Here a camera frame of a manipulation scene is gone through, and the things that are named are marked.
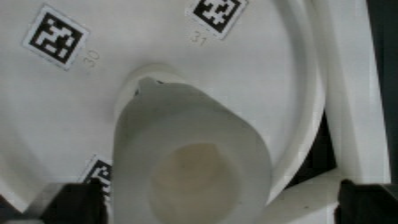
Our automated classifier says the white U-shaped fence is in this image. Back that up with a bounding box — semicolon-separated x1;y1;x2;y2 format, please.
256;0;391;224

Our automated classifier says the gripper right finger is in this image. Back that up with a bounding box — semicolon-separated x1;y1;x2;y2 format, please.
336;179;398;224

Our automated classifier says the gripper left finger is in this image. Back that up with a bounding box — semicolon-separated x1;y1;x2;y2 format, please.
23;179;108;224

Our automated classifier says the white round table top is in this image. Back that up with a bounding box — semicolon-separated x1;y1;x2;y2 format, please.
0;0;325;208

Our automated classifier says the white cylindrical table leg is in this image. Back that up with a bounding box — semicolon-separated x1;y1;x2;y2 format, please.
112;78;272;224

